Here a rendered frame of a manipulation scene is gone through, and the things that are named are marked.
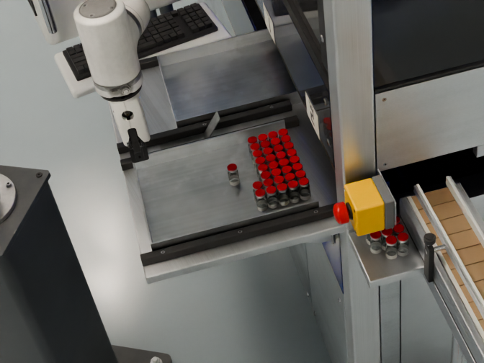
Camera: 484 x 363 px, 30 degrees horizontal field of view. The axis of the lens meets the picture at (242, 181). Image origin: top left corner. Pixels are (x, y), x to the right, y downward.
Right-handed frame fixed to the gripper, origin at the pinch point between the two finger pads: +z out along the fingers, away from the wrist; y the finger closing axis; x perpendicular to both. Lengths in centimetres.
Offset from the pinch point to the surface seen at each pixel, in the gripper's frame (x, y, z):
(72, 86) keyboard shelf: 13, 65, 30
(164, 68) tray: -10, 53, 22
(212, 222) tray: -10.6, -1.3, 22.1
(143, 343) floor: 15, 41, 110
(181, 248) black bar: -3.1, -7.7, 20.3
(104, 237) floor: 21, 88, 110
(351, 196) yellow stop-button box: -34.7, -18.0, 7.3
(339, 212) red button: -32.1, -19.0, 9.2
